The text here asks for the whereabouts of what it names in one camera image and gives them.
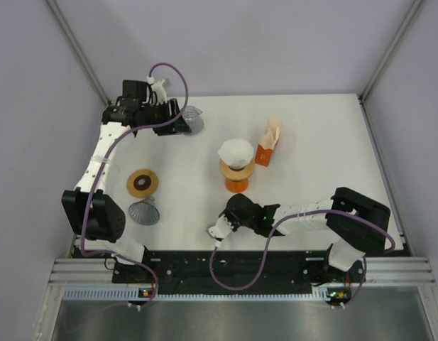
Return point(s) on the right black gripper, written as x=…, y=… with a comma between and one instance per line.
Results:
x=228, y=214

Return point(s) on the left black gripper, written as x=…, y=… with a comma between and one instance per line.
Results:
x=176, y=127

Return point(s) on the orange glass carafe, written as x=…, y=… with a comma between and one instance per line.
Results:
x=236, y=186

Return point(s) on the grey glass pitcher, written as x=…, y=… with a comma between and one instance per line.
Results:
x=192, y=117

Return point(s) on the white paper coffee filter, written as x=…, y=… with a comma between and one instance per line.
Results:
x=236, y=153

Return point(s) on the orange coffee filter box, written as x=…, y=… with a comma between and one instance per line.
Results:
x=268, y=142

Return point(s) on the grey ribbed dripper cone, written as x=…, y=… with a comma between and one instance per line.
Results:
x=144, y=212

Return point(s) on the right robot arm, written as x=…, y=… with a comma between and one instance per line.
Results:
x=360, y=222

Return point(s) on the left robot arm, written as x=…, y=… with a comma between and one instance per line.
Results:
x=95, y=218

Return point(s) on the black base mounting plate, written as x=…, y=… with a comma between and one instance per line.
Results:
x=252, y=272

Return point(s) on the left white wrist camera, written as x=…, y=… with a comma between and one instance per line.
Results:
x=158, y=89

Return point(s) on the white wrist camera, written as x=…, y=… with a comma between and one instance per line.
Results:
x=158, y=89
x=222, y=228

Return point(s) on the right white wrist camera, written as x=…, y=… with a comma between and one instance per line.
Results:
x=222, y=228

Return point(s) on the left corner aluminium post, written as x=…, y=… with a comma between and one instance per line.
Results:
x=76, y=49

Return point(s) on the corner aluminium post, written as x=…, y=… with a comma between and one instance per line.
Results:
x=392, y=49
x=76, y=49

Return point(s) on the aluminium frame rail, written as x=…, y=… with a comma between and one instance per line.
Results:
x=384, y=271

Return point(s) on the grey slotted cable duct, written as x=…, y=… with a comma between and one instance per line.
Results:
x=110, y=293

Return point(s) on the right corner aluminium post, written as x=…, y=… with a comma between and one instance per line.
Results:
x=392, y=49

